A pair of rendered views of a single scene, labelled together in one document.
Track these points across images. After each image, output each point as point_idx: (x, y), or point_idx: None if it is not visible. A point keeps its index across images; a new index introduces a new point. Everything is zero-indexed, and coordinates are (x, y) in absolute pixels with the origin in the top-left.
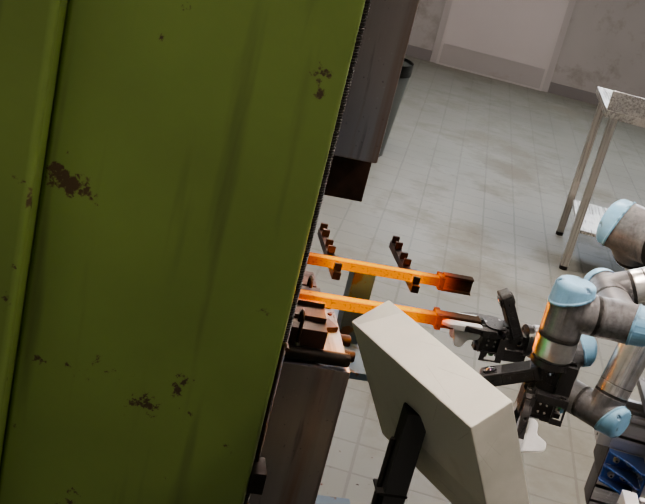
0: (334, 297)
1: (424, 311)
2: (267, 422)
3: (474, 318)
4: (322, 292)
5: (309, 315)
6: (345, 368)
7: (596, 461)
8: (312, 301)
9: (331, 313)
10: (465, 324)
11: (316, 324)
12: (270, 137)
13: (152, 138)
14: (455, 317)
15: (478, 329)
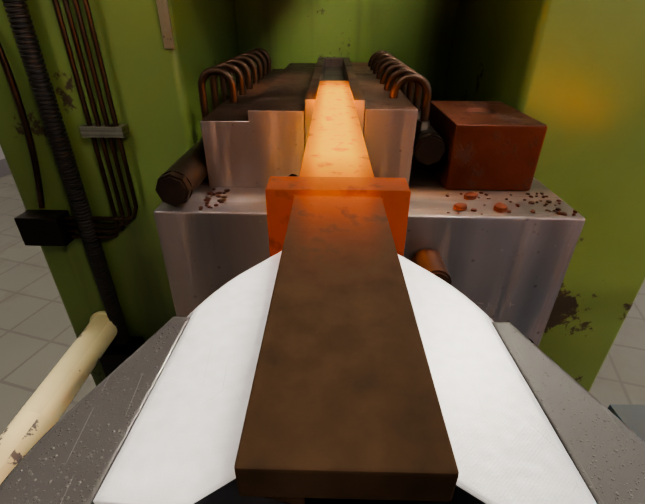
0: (330, 92)
1: (337, 169)
2: (61, 173)
3: (324, 381)
4: (349, 88)
5: (256, 102)
6: (173, 207)
7: None
8: (308, 93)
9: (460, 206)
10: (208, 310)
11: (237, 116)
12: None
13: None
14: (285, 239)
15: (69, 412)
